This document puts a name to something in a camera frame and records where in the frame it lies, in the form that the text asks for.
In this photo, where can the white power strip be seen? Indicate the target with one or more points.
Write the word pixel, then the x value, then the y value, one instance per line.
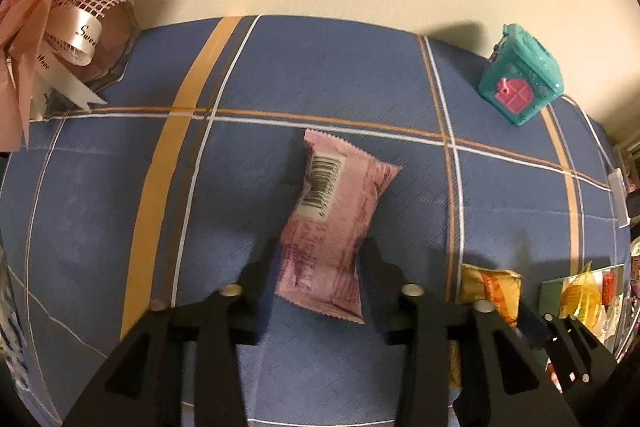
pixel 619 197

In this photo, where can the yellow soft bread packet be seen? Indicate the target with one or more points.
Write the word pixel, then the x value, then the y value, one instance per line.
pixel 582 299

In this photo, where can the colourful toys pile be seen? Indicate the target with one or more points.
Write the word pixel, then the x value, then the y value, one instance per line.
pixel 630 156

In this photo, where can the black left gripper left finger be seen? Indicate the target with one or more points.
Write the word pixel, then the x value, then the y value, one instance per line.
pixel 140 383

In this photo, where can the long red patterned packet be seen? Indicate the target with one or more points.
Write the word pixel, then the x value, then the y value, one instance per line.
pixel 608 285

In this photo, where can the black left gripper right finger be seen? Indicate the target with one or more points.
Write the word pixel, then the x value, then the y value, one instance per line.
pixel 460 360

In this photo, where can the pink paper flower bouquet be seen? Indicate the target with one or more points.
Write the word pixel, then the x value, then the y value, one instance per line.
pixel 42 43

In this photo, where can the orange yellow cake packet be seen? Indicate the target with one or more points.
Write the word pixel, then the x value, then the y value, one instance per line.
pixel 502 288

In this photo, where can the pink snack packet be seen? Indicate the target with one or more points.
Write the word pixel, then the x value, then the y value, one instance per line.
pixel 319 243

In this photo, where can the blue white crumpled wrapper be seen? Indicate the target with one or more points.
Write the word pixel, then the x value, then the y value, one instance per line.
pixel 12 338

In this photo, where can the teal toy house box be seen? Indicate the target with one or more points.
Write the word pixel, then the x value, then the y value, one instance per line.
pixel 521 77

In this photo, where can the blue plaid tablecloth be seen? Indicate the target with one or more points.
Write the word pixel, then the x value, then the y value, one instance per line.
pixel 472 187

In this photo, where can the white tray with teal rim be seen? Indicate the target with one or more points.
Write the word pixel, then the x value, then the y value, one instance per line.
pixel 550 293

